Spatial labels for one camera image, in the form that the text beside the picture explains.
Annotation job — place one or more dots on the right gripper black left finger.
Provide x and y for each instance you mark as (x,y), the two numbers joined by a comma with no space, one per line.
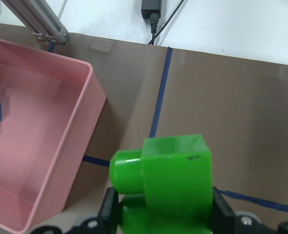
(108,214)

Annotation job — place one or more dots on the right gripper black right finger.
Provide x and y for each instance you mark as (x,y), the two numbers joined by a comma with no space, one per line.
(222,217)

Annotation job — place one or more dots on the green toy block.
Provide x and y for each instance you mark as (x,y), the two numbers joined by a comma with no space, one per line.
(166,186)

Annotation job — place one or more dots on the pink plastic box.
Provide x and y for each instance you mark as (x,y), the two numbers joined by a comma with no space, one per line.
(50,106)

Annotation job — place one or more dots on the black power adapter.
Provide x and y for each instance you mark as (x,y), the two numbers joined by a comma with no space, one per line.
(149,7)

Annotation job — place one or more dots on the aluminium frame post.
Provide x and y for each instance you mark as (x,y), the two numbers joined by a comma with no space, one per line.
(39,17)

